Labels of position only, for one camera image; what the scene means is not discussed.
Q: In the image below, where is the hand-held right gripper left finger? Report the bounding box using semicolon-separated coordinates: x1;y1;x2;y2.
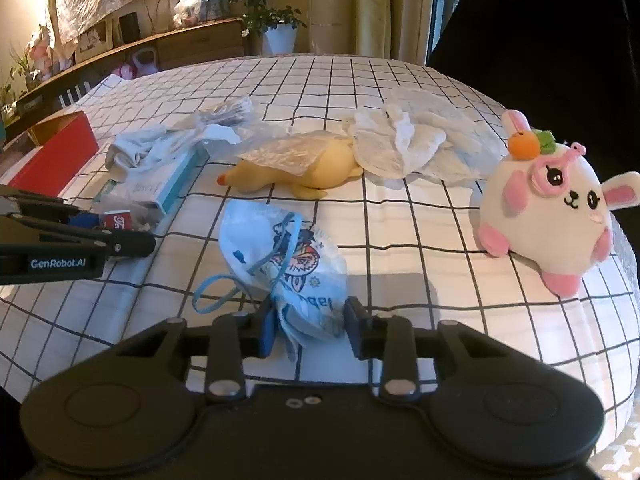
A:
116;297;277;403

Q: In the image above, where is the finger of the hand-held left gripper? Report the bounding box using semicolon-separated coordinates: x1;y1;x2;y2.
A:
0;184;102;230
0;216;157;260

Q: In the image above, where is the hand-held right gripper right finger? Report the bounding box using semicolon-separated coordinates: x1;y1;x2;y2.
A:
344;296;506;403

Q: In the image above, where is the red box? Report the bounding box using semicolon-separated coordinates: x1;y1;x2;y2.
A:
0;111;101;197

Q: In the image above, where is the blue printed face mask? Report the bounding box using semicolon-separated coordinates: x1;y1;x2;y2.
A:
192;199;349;362

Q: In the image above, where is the white lace cloth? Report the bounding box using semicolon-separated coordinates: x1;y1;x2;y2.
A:
347;86;507;184

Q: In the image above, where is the clear bag with carrot print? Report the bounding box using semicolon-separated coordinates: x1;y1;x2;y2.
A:
94;149;210;223

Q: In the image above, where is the grey white cloth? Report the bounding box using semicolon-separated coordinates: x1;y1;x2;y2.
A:
104;125;242;182

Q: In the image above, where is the checkered bed sheet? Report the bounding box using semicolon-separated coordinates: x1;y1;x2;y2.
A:
0;54;640;461

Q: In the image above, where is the pink item under sideboard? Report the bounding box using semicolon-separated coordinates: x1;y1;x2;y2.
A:
111;46;162;81

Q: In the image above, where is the yellow duck plush toy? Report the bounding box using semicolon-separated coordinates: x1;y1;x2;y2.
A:
216;129;364;202

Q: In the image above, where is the crumpled clear plastic bag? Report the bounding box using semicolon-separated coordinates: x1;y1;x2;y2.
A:
187;96;293;153

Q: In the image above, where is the wooden sideboard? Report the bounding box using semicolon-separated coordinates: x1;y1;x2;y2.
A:
0;16;247;128

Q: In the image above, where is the white pink bunny plush toy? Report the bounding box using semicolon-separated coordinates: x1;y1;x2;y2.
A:
471;109;640;297

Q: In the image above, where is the white plastic bag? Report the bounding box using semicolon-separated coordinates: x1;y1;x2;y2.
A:
171;0;204;29

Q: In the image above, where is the white planter pot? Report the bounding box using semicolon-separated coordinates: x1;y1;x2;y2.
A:
261;22;299;56

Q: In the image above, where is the beige curtain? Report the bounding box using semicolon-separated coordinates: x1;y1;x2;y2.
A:
295;0;441;63

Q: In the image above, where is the black hanging cloth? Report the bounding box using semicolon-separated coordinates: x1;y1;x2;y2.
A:
425;0;640;196

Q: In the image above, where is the picture frame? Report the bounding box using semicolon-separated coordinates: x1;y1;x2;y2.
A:
74;19;114;64

